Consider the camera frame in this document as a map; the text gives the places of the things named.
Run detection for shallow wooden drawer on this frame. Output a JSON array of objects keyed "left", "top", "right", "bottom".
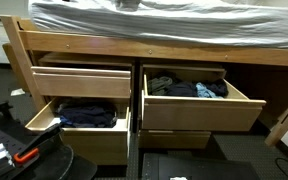
[{"left": 31, "top": 65, "right": 132, "bottom": 99}]

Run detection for grey-green garment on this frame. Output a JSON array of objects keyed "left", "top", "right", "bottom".
[{"left": 147, "top": 75, "right": 174, "bottom": 97}]

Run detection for navy folded garment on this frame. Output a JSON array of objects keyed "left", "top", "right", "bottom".
[{"left": 165, "top": 80, "right": 198, "bottom": 98}]

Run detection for low closed wooden drawer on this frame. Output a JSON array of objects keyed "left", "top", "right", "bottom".
[{"left": 137, "top": 129, "right": 212, "bottom": 150}]

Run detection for wide wooden drawer with clothes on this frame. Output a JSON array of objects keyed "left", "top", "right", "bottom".
[{"left": 140, "top": 73, "right": 267, "bottom": 132}]

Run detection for light blue garment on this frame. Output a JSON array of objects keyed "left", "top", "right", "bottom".
[{"left": 195, "top": 82, "right": 224, "bottom": 99}]

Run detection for navy clothes pile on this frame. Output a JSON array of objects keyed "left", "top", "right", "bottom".
[{"left": 56, "top": 99, "right": 118, "bottom": 129}]

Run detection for black garment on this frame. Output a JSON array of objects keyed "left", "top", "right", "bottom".
[{"left": 203, "top": 78, "right": 229, "bottom": 98}]

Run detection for deep wooden drawer white inside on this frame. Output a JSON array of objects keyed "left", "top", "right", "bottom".
[{"left": 24, "top": 96, "right": 132, "bottom": 166}]

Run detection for mattress with grey sheet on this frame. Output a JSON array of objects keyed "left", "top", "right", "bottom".
[{"left": 28, "top": 0, "right": 288, "bottom": 50}]

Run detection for white paper scrap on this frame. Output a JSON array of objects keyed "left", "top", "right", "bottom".
[{"left": 10, "top": 88, "right": 26, "bottom": 97}]

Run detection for black robot stand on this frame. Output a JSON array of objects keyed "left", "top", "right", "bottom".
[{"left": 0, "top": 111, "right": 98, "bottom": 180}]

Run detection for wooden bed frame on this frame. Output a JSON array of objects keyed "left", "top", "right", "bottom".
[{"left": 0, "top": 14, "right": 288, "bottom": 148}]

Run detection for black clamp orange handle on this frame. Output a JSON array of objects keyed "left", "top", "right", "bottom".
[{"left": 13, "top": 123, "right": 63, "bottom": 168}]

